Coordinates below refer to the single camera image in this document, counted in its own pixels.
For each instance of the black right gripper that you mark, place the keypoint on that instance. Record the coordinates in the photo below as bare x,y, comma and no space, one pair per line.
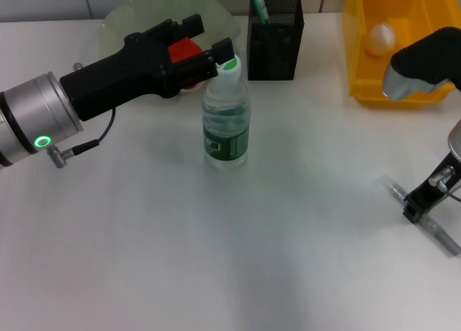
425,196

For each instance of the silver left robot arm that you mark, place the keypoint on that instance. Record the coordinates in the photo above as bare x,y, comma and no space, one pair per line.
32,115

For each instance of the white paper ball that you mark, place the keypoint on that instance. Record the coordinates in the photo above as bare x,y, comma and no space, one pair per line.
381,39

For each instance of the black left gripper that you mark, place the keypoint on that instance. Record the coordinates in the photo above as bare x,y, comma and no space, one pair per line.
119,77

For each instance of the clear green-label water bottle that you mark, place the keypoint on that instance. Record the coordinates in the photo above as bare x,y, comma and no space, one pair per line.
227,129

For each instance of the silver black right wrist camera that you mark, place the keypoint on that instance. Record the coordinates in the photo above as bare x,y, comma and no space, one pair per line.
425,64

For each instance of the green utility knife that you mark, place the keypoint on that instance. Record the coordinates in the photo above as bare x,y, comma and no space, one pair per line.
260,3

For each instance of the silver grey pen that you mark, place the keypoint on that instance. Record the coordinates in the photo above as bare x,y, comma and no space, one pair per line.
437,232

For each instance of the yellow plastic bin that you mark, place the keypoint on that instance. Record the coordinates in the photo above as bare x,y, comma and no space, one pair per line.
396,0

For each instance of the green glass fruit plate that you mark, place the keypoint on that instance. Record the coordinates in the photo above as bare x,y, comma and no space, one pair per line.
144,14

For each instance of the black mesh pen holder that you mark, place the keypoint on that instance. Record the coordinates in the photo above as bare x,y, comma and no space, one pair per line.
273,54

